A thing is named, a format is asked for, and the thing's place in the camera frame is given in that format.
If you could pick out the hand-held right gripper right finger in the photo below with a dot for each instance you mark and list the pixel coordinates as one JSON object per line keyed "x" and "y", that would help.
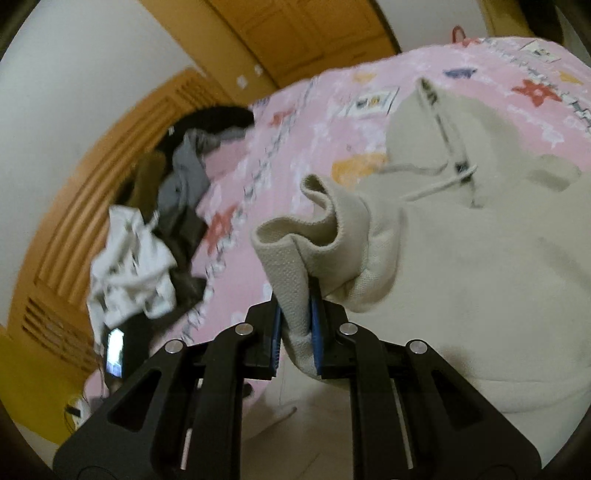
{"x": 316, "y": 332}

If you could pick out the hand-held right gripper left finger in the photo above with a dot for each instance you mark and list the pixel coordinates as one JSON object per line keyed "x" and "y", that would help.
{"x": 277, "y": 332}

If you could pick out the beige hoodie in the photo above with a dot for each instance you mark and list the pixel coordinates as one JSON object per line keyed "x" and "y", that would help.
{"x": 452, "y": 277}

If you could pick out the white printed garment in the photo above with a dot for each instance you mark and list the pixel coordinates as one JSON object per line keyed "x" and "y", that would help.
{"x": 129, "y": 272}

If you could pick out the dark olive garment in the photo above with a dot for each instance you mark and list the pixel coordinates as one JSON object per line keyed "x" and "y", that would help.
{"x": 184, "y": 240}

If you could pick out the yellow cabinet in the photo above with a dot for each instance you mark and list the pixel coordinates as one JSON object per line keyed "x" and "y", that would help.
{"x": 32, "y": 387}

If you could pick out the wooden headboard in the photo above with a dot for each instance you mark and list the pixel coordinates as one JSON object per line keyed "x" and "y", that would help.
{"x": 78, "y": 194}

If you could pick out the grey garment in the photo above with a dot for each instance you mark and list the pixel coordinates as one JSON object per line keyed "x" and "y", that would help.
{"x": 184, "y": 175}

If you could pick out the pink printed blanket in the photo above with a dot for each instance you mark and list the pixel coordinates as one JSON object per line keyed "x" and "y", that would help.
{"x": 286, "y": 161}

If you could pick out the black garment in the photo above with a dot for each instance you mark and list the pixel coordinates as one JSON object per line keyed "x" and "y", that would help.
{"x": 217, "y": 117}

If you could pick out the wooden wardrobe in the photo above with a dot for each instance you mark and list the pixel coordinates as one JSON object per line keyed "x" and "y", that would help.
{"x": 295, "y": 37}

